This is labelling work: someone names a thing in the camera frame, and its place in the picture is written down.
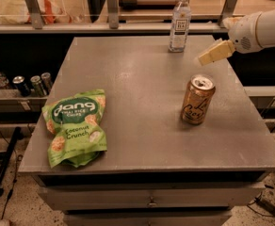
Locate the dark can left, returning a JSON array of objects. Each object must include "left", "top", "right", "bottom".
[{"left": 12, "top": 75, "right": 31, "bottom": 97}]

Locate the metal drawer knob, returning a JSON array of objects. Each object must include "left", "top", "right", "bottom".
[{"left": 147, "top": 197, "right": 157, "bottom": 208}]

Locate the middle metal bracket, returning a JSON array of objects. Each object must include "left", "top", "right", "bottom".
[{"left": 106, "top": 0, "right": 119, "bottom": 29}]

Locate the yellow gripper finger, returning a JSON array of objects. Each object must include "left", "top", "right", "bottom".
[
  {"left": 222, "top": 17, "right": 241, "bottom": 29},
  {"left": 198, "top": 39, "right": 235, "bottom": 65}
]

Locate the left metal bracket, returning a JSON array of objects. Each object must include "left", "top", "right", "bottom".
[{"left": 25, "top": 0, "right": 44, "bottom": 29}]

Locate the clear plastic water bottle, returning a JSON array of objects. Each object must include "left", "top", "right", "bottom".
[{"left": 169, "top": 0, "right": 191, "bottom": 53}]

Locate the dark can right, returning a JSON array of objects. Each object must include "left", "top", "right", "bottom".
[{"left": 41, "top": 73, "right": 53, "bottom": 93}]

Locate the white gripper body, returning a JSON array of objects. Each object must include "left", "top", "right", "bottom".
[{"left": 228, "top": 12, "right": 262, "bottom": 54}]

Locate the black power adapter on floor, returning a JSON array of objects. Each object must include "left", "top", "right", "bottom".
[{"left": 256, "top": 198, "right": 275, "bottom": 217}]

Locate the green rice chips bag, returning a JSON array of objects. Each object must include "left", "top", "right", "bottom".
[{"left": 42, "top": 89, "right": 107, "bottom": 168}]

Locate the grey drawer cabinet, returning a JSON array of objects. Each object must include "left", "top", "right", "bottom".
[{"left": 39, "top": 182, "right": 264, "bottom": 226}]

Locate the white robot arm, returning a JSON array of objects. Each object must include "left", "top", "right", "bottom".
[{"left": 198, "top": 9, "right": 275, "bottom": 66}]

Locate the green can middle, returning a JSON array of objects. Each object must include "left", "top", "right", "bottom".
[{"left": 30, "top": 75, "right": 47, "bottom": 97}]

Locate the dark can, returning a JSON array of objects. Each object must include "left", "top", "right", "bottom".
[
  {"left": 41, "top": 73, "right": 53, "bottom": 93},
  {"left": 12, "top": 75, "right": 31, "bottom": 97}
]

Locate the low grey shelf left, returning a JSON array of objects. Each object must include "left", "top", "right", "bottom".
[{"left": 0, "top": 90, "right": 47, "bottom": 113}]

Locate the orange white bag behind glass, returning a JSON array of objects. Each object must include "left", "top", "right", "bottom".
[{"left": 0, "top": 0, "right": 73, "bottom": 24}]

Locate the right metal bracket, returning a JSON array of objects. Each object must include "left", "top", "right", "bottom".
[{"left": 218, "top": 0, "right": 237, "bottom": 27}]

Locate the black stand leg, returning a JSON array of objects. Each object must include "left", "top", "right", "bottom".
[{"left": 0, "top": 127, "right": 23, "bottom": 197}]

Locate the metal bracket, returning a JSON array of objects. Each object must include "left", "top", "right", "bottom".
[
  {"left": 218, "top": 0, "right": 237, "bottom": 27},
  {"left": 106, "top": 0, "right": 119, "bottom": 29},
  {"left": 25, "top": 0, "right": 44, "bottom": 29}
]

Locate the orange soda can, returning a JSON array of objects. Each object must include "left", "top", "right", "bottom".
[{"left": 181, "top": 74, "right": 216, "bottom": 125}]

